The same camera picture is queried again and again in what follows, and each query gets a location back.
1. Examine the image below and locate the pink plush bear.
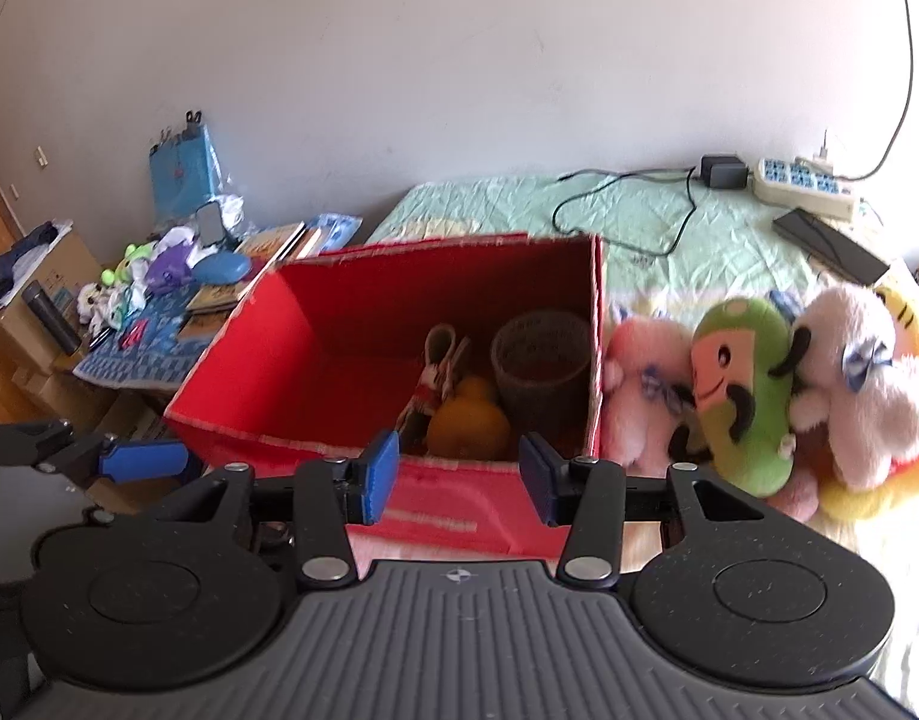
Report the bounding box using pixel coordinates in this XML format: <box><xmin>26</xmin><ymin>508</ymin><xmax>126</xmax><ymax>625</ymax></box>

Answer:
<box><xmin>601</xmin><ymin>314</ymin><xmax>692</xmax><ymax>478</ymax></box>

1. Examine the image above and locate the blue gift bag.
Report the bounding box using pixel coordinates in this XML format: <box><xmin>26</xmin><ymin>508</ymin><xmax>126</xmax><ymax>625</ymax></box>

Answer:
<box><xmin>148</xmin><ymin>110</ymin><xmax>223</xmax><ymax>227</ymax></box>

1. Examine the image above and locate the blue oval case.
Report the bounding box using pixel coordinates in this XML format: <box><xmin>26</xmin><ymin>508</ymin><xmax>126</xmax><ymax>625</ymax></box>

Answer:
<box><xmin>191</xmin><ymin>250</ymin><xmax>253</xmax><ymax>286</ymax></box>

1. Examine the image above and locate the green cartoon bed sheet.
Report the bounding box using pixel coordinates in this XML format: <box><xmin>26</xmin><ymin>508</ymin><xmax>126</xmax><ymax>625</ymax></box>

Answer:
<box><xmin>364</xmin><ymin>170</ymin><xmax>919</xmax><ymax>361</ymax></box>

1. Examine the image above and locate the clear printed tape roll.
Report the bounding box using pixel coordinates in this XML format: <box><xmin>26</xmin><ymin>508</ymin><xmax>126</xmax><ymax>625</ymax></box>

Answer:
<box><xmin>490</xmin><ymin>310</ymin><xmax>591</xmax><ymax>426</ymax></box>

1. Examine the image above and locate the white blue power strip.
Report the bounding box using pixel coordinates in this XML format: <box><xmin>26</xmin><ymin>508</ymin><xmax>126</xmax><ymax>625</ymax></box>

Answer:
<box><xmin>752</xmin><ymin>158</ymin><xmax>857</xmax><ymax>221</ymax></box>

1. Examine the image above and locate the brown cardboard box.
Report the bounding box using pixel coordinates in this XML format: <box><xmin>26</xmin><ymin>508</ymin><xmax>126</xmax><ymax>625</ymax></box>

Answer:
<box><xmin>0</xmin><ymin>223</ymin><xmax>111</xmax><ymax>429</ymax></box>

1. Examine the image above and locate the black charger cable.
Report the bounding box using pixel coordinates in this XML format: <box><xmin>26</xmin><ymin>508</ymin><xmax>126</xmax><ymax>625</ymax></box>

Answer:
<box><xmin>550</xmin><ymin>164</ymin><xmax>705</xmax><ymax>260</ymax></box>

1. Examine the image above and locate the orange gourd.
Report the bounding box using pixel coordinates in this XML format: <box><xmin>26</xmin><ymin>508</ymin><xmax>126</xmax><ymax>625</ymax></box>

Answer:
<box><xmin>427</xmin><ymin>376</ymin><xmax>511</xmax><ymax>461</ymax></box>

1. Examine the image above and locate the black power adapter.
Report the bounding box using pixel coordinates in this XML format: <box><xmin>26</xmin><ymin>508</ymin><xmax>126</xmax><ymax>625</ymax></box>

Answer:
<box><xmin>700</xmin><ymin>154</ymin><xmax>749</xmax><ymax>190</ymax></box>

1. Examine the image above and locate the stack of books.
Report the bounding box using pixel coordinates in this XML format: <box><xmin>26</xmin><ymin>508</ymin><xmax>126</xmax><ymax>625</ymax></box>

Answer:
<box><xmin>178</xmin><ymin>224</ymin><xmax>327</xmax><ymax>340</ymax></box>

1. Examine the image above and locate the black smartphone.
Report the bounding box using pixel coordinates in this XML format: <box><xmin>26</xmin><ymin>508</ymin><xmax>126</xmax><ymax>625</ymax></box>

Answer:
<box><xmin>772</xmin><ymin>208</ymin><xmax>889</xmax><ymax>286</ymax></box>

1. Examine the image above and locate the white plush bear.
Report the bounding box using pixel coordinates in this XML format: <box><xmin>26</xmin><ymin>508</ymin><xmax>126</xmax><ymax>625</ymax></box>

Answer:
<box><xmin>768</xmin><ymin>284</ymin><xmax>919</xmax><ymax>522</ymax></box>

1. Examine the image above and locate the bag with beige handles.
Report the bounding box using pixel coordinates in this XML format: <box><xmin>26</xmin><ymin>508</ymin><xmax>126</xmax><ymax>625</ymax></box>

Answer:
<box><xmin>396</xmin><ymin>323</ymin><xmax>469</xmax><ymax>455</ymax></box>

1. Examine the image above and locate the black cylinder bottle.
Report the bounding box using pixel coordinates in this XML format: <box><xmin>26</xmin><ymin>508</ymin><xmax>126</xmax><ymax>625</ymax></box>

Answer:
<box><xmin>22</xmin><ymin>280</ymin><xmax>82</xmax><ymax>356</ymax></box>

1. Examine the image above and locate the small handheld mirror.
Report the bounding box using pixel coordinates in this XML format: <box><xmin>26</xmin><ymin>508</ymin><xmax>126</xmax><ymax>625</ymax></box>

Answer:
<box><xmin>194</xmin><ymin>200</ymin><xmax>228</xmax><ymax>247</ymax></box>

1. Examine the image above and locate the yellow plush toy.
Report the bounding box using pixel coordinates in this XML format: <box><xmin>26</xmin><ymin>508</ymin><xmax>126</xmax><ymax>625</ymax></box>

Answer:
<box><xmin>811</xmin><ymin>284</ymin><xmax>919</xmax><ymax>522</ymax></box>

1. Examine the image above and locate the purple plush toy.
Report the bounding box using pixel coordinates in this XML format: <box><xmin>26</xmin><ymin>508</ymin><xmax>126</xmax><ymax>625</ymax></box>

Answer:
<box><xmin>145</xmin><ymin>242</ymin><xmax>194</xmax><ymax>298</ymax></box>

